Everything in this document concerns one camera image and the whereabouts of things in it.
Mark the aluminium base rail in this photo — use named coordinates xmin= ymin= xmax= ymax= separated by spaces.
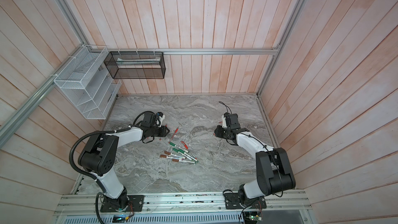
xmin=51 ymin=190 xmax=317 ymax=224

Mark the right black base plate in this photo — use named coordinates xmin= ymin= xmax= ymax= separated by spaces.
xmin=222 ymin=190 xmax=267 ymax=210

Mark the left black corrugated cable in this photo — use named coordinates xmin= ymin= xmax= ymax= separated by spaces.
xmin=69 ymin=110 xmax=156 ymax=224

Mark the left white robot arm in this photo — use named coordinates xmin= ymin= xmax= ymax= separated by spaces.
xmin=69 ymin=111 xmax=170 ymax=211

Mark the black wire mesh basket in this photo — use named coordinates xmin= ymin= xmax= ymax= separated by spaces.
xmin=104 ymin=51 xmax=166 ymax=79

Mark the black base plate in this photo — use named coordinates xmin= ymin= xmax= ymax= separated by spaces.
xmin=100 ymin=195 xmax=145 ymax=213
xmin=222 ymin=190 xmax=267 ymax=210

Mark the lower brown marker pen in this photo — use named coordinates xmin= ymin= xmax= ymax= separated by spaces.
xmin=172 ymin=159 xmax=195 ymax=164

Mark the white wire mesh shelf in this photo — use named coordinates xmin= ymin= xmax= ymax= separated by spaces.
xmin=55 ymin=45 xmax=121 ymax=119

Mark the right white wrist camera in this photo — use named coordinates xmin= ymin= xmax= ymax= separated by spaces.
xmin=222 ymin=115 xmax=227 ymax=128

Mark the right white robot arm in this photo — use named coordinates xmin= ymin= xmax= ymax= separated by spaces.
xmin=214 ymin=113 xmax=296 ymax=206

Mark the horizontal aluminium wall rail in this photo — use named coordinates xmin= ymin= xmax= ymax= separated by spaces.
xmin=107 ymin=48 xmax=279 ymax=55

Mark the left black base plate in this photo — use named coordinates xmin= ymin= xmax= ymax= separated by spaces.
xmin=100 ymin=195 xmax=145 ymax=213

